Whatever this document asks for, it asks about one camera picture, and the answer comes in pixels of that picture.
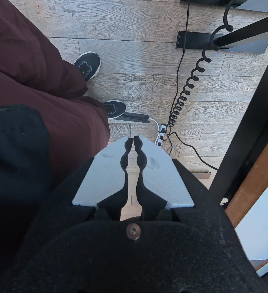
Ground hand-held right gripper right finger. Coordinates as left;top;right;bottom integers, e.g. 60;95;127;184
134;135;195;221

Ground small brown floor plate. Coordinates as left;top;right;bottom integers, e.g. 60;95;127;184
191;170;211;180

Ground person's maroon pants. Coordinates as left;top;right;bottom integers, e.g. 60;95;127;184
0;0;111;183

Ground white power strip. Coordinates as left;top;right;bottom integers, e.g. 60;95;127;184
155;124;167;146

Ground person's right black sneaker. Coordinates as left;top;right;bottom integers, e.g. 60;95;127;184
102;100;127;119

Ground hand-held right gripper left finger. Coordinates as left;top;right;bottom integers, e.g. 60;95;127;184
72;136;134;221

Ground person's black sneaker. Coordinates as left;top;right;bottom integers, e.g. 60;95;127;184
74;51;101;82
102;100;127;119

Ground thin black cable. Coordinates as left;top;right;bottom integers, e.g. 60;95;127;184
169;0;190;124
163;132;219;171

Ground white power cable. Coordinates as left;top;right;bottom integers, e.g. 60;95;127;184
148;118;161;134

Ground black coiled cable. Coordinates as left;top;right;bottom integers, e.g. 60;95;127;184
167;0;240;128

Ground person's black jacket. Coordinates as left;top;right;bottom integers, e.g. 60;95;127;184
0;104;51;293

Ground black metal desk leg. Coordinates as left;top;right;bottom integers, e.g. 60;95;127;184
176;10;268;55

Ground dark floor cable cover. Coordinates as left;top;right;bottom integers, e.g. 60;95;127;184
113;112;151;124

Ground person's left black sneaker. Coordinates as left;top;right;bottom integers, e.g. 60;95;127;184
74;51;101;82

